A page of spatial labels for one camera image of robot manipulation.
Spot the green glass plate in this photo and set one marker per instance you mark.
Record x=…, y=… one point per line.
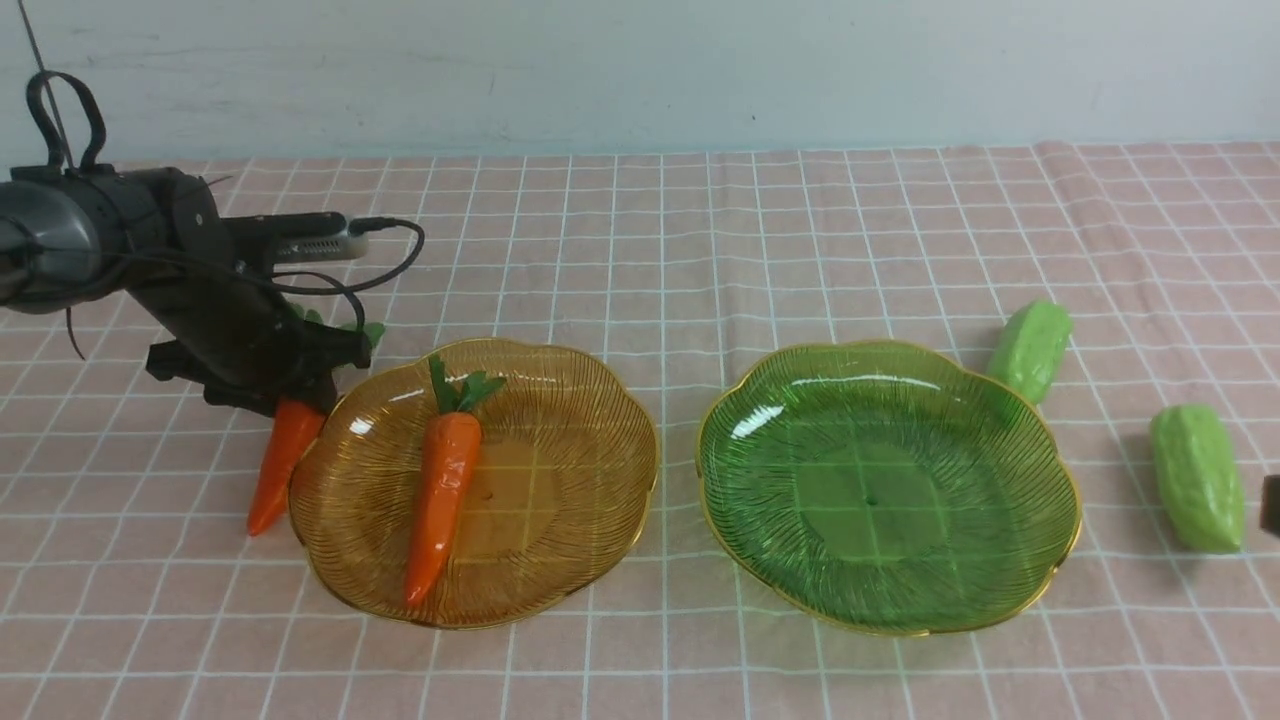
x=884, y=488

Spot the orange toy carrot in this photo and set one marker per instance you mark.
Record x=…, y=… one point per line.
x=449, y=451
x=280, y=460

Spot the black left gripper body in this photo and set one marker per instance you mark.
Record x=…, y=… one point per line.
x=214, y=304

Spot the dark right gripper tip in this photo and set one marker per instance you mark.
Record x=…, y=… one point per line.
x=1270, y=505

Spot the amber glass plate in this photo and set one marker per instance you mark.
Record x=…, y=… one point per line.
x=567, y=466

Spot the green toy bitter gourd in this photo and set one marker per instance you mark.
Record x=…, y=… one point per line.
x=1197, y=479
x=1031, y=349

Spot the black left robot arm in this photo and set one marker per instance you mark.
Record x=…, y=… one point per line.
x=157, y=234

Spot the pink checkered tablecloth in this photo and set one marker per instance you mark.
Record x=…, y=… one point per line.
x=130, y=590

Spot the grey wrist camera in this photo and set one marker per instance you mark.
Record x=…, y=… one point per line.
x=316, y=237

